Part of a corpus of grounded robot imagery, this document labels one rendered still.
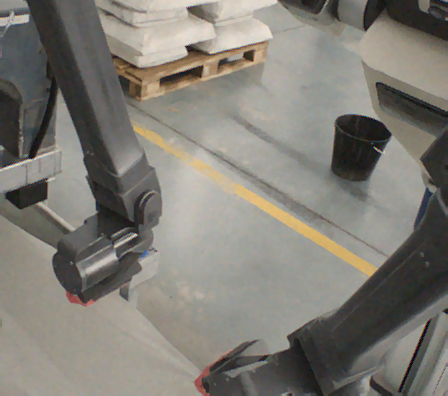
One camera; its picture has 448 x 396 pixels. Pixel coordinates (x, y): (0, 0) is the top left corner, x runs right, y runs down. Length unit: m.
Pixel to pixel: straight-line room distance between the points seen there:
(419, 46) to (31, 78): 0.61
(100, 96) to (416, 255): 0.39
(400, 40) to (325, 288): 1.88
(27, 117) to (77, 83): 0.49
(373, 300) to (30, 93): 0.77
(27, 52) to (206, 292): 1.64
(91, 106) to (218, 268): 2.04
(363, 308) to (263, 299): 2.06
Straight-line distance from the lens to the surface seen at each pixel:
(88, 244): 0.82
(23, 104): 1.18
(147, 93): 3.92
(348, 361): 0.65
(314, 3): 1.00
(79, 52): 0.69
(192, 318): 2.49
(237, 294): 2.62
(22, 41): 1.13
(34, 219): 1.72
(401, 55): 0.97
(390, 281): 0.51
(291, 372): 0.73
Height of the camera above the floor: 1.70
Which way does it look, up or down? 31 degrees down
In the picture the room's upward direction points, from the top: 10 degrees clockwise
